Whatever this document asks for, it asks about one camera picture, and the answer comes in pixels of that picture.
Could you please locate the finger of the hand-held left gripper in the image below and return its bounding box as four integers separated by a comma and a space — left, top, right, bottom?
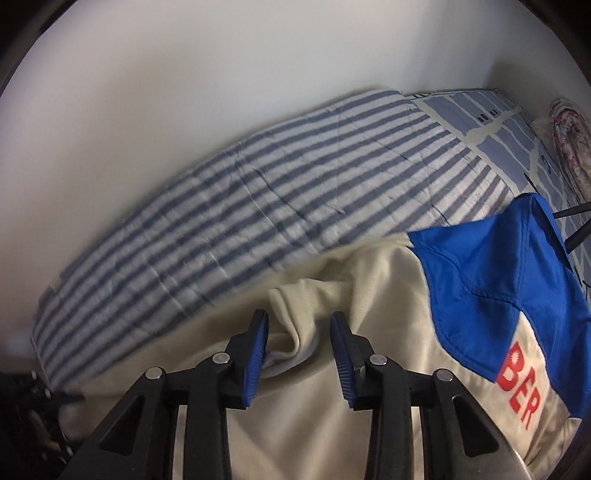
28, 369, 86, 408

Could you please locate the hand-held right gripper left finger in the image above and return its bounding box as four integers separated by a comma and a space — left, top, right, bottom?
58, 310, 269, 480

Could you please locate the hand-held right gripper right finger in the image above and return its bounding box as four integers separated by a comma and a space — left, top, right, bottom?
329, 311, 532, 480

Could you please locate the beige and blue jacket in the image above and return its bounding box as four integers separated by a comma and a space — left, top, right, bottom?
58, 193, 591, 480

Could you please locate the blue white striped quilt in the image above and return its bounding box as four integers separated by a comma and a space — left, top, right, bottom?
30, 88, 520, 391

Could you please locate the blue patterned bed sheet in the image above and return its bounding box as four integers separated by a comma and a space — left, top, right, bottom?
406, 87, 591, 296

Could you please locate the floral pillow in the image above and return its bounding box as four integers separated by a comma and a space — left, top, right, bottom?
531, 96, 591, 197

